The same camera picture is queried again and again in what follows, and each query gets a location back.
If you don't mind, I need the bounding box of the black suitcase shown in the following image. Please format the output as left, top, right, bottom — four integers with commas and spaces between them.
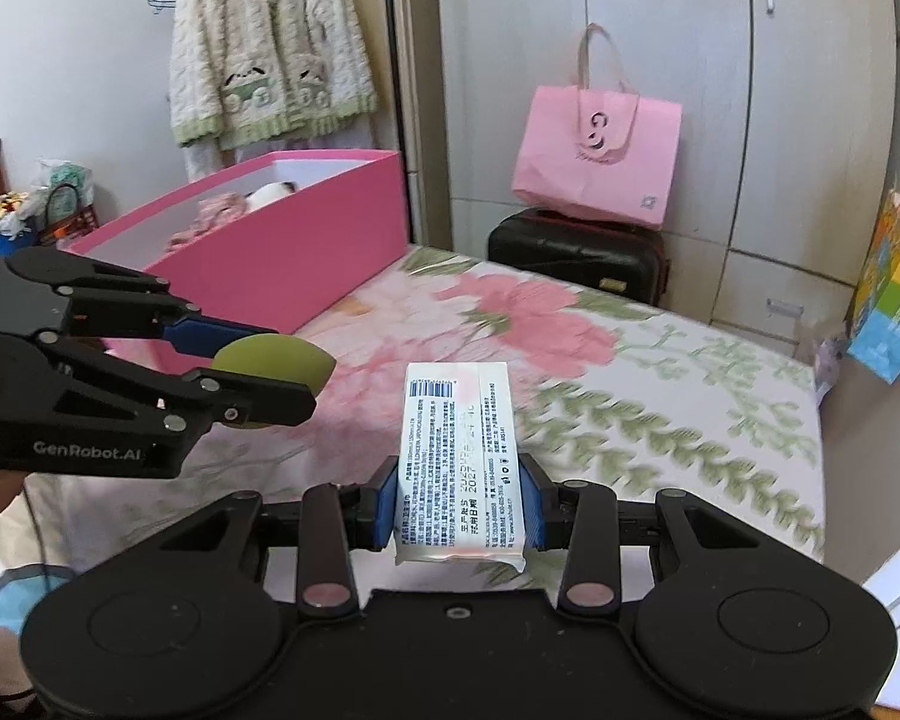
487, 208, 670, 305

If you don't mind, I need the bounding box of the white plush sheep toy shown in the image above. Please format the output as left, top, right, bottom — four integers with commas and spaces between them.
245, 182, 297, 213

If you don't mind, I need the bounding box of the grey wardrobe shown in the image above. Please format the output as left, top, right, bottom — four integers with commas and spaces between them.
390, 0, 898, 348

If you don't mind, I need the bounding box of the colourful gift bag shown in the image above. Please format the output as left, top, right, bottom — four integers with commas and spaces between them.
848, 188, 900, 383

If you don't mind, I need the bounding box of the white tissue pack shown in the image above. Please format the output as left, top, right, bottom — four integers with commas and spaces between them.
393, 362, 526, 572

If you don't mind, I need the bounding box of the pink floral fabric pouch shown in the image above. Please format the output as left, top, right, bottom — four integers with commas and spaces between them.
165, 192, 248, 252

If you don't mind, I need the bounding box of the floral tablecloth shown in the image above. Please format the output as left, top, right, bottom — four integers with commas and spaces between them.
25, 242, 829, 593

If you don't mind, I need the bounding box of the green round plush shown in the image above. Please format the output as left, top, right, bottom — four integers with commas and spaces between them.
199, 333, 336, 429

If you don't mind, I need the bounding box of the pink paper tote bag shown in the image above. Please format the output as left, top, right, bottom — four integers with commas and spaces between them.
512, 23, 683, 231

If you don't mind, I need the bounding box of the pink storage box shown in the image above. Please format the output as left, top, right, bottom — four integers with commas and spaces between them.
69, 149, 408, 332

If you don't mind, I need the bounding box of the cream knitted cardigan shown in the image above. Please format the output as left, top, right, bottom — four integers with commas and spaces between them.
169, 0, 377, 149

